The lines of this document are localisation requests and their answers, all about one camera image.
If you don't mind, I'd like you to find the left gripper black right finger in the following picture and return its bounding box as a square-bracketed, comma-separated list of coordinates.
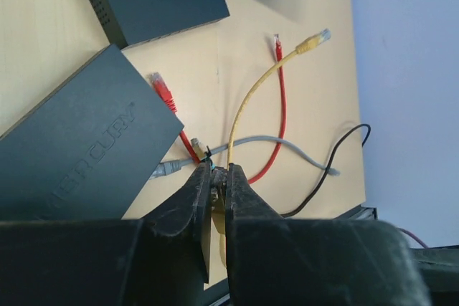
[225, 164, 430, 305]

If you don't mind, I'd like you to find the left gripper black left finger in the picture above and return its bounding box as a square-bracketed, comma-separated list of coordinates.
[1, 163, 212, 305]

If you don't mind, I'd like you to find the yellow ethernet cable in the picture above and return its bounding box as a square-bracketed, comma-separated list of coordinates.
[191, 28, 331, 267]

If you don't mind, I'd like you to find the large black network switch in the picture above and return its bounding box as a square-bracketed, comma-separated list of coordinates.
[1, 45, 183, 221]

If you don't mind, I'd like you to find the black cable on table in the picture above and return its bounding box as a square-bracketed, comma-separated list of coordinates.
[281, 123, 372, 218]

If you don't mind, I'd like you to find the grey ethernet cable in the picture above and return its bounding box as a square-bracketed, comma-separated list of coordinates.
[149, 135, 341, 181]

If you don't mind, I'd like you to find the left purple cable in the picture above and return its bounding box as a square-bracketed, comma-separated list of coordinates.
[397, 227, 430, 249]

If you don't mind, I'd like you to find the red ethernet cable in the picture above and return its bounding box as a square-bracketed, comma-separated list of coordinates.
[149, 33, 288, 185]

